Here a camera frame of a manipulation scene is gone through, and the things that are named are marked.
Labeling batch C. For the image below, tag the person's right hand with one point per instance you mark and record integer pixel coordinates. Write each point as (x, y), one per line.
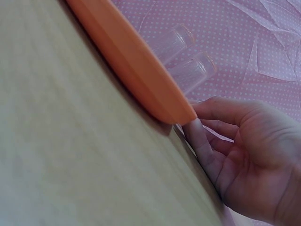
(254, 160)

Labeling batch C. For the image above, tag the person's right fingers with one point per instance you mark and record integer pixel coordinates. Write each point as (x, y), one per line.
(200, 141)

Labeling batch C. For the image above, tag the person's right thumb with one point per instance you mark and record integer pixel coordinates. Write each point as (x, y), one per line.
(221, 108)

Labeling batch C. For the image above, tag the orange plastic tray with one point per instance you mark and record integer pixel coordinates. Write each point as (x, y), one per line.
(131, 56)

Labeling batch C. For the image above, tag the clear plastic cup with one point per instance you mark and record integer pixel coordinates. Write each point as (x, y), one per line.
(177, 43)
(196, 70)

